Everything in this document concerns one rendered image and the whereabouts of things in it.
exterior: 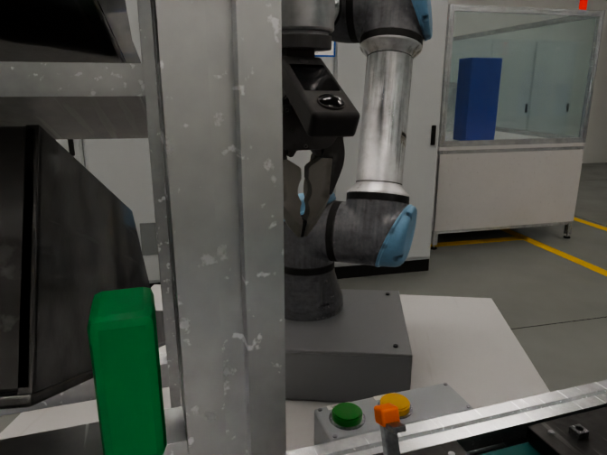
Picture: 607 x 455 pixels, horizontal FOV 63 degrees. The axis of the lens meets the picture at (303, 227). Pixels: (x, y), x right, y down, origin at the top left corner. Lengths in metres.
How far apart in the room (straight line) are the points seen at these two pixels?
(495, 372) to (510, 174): 3.80
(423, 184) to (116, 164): 2.12
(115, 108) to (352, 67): 3.20
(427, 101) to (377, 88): 2.78
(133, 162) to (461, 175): 2.67
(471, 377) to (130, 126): 0.82
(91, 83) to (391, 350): 0.70
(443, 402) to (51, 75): 0.64
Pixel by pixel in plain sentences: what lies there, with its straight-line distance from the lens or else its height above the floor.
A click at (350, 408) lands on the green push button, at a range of 0.71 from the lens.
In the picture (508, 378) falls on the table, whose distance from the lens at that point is 1.04.
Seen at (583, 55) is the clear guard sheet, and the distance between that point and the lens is 5.12.
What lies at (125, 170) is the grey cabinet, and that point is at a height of 0.88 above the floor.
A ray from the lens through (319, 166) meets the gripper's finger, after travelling 0.54.
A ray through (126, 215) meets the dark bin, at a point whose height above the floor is 1.32.
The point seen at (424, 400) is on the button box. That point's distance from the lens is 0.76.
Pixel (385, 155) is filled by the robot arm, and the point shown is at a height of 1.26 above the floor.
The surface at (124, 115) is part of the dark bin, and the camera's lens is 0.34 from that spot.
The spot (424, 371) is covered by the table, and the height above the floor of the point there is 0.86.
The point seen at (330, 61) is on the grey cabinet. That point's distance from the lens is 3.44.
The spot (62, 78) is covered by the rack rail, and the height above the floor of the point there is 1.39.
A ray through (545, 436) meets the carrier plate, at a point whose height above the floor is 0.97.
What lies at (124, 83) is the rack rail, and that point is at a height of 1.38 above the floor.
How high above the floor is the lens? 1.38
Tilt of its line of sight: 16 degrees down
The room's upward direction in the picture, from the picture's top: straight up
